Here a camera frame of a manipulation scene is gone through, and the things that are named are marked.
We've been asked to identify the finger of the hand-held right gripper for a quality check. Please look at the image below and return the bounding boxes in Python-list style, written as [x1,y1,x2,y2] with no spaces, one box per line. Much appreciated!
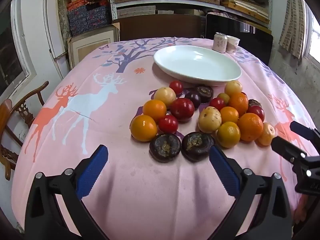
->
[290,121,320,145]
[271,136,308,165]

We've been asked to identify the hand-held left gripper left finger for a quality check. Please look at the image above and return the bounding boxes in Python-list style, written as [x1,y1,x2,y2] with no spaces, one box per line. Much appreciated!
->
[24,144,112,240]

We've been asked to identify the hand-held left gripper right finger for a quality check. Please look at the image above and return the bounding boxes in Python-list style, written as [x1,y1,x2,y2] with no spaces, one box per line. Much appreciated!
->
[209,145,293,240]

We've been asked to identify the yellow-orange persimmon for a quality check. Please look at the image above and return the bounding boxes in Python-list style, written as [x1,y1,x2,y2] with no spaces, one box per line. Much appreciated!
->
[257,122,276,146]

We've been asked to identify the orange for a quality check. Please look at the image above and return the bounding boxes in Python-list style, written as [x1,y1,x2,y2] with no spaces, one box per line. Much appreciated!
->
[229,93,249,117]
[237,113,264,142]
[130,115,158,142]
[220,107,239,124]
[216,122,241,148]
[142,99,167,122]

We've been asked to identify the large pale yellow pepino melon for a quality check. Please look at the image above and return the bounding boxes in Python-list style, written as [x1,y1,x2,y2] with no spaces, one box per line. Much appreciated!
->
[198,106,222,133]

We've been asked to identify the red apple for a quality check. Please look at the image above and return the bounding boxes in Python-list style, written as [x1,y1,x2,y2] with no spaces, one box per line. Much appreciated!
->
[170,98,195,120]

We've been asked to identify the dark purple plum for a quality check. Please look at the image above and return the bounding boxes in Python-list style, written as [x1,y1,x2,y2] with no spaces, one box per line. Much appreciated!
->
[184,92,202,108]

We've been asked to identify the white oval plate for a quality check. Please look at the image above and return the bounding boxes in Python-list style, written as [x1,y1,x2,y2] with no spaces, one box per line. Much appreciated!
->
[153,45,242,87]

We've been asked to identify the pink deer print tablecloth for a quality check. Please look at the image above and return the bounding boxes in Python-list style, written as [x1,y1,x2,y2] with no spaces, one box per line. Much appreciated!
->
[11,37,317,240]

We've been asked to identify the brown wooden chair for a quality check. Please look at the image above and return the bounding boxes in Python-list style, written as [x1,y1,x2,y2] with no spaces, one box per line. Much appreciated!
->
[0,81,50,180]

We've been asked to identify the bright window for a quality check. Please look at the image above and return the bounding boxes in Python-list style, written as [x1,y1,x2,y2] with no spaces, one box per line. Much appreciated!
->
[301,0,320,63]

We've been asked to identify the bamboo slat blind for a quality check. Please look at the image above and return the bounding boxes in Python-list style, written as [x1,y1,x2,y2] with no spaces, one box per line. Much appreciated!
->
[279,0,307,58]

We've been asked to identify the white paper cup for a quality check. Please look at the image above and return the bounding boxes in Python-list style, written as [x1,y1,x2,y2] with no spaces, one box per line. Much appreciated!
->
[226,36,240,54]

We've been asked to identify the pale pink drink can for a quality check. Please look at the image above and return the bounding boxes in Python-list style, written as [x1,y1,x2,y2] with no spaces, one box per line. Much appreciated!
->
[213,32,228,53]

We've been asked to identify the cardboard box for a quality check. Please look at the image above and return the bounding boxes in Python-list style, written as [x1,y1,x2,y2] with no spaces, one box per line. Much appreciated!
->
[67,27,120,69]

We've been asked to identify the pile of wooden planks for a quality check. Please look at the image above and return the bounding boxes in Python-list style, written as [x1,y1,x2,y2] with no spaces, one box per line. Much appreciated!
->
[221,0,272,24]

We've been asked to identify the white leaning board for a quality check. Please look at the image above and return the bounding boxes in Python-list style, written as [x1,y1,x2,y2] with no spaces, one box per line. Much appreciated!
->
[43,0,69,80]

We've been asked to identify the pink cloth bundle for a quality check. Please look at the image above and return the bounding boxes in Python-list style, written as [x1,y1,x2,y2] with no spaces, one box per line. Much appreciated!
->
[207,9,238,18]

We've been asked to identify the stack of blue patterned boxes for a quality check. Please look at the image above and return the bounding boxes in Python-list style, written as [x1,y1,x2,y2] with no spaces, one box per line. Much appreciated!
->
[67,5,112,37]

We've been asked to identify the brown wooden board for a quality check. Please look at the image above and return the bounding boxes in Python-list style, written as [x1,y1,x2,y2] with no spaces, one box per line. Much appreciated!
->
[119,15,200,42]

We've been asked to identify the speckled stone slab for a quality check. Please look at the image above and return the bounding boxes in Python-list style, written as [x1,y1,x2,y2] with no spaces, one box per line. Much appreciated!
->
[57,0,73,40]

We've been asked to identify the white metal shelf rack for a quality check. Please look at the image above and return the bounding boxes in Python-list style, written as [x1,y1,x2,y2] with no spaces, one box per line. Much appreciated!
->
[107,0,273,28]

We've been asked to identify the dark window with white frame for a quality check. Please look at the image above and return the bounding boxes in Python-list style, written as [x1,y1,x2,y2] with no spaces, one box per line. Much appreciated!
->
[0,0,38,98]

